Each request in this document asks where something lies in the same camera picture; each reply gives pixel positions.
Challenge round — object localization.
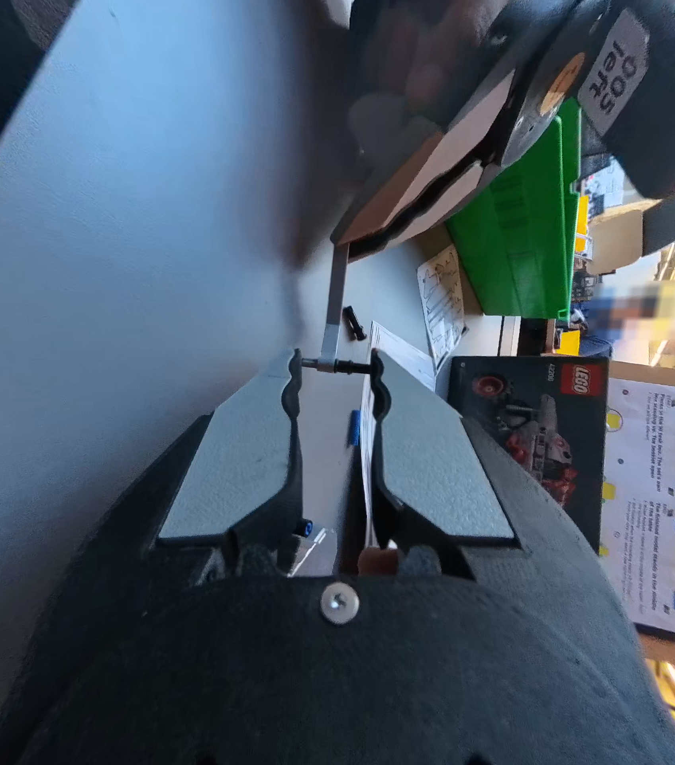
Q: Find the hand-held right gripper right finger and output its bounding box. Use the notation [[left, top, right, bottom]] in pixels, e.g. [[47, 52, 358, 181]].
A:
[[369, 349, 519, 543]]

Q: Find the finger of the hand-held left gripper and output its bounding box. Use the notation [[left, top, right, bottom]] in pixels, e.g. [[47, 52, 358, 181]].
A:
[[336, 71, 519, 247], [384, 160, 504, 250]]

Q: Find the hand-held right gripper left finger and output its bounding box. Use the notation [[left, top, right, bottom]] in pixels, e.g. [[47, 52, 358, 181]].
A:
[[157, 348, 305, 547]]

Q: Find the black lego axle pin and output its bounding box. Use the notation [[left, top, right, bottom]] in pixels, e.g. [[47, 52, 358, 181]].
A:
[[300, 357, 375, 375]]

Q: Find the grey lego beam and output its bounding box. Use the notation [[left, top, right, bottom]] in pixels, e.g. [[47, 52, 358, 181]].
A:
[[321, 242, 351, 374]]

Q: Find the black lego set box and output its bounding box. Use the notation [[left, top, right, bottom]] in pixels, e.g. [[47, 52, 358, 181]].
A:
[[446, 355, 610, 553]]

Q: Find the green plastic bin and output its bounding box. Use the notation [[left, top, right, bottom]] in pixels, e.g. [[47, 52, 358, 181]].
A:
[[445, 96, 583, 320]]

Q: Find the white line-drawing sheet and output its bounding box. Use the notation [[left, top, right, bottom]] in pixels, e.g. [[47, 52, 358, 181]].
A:
[[416, 244, 469, 371]]

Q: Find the white instruction booklet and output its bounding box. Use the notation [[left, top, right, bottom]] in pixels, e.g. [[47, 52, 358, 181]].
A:
[[360, 321, 438, 547]]

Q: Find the clear plastic bag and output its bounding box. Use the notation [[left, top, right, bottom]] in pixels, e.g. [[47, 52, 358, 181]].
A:
[[286, 517, 338, 577]]

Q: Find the white printed instruction poster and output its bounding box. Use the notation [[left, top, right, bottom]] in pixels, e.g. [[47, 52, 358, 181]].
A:
[[599, 377, 675, 643]]

